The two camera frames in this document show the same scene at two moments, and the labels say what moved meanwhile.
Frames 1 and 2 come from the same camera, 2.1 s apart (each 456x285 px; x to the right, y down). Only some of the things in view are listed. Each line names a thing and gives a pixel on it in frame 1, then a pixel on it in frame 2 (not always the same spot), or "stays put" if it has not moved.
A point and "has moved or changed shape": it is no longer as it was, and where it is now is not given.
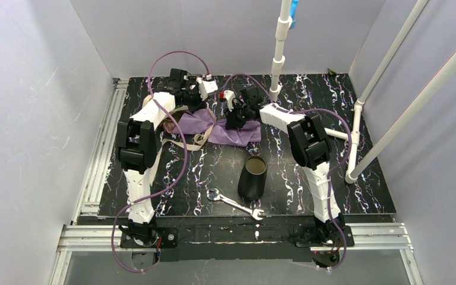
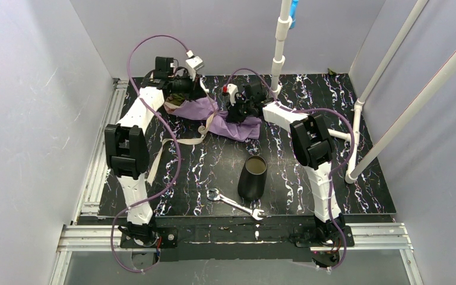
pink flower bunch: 168,124 has moved or changed shape
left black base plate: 163,237 stays put
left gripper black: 193,98 → 196,89
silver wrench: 213,194 stays put
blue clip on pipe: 293,13 stays put
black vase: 252,179 stays put
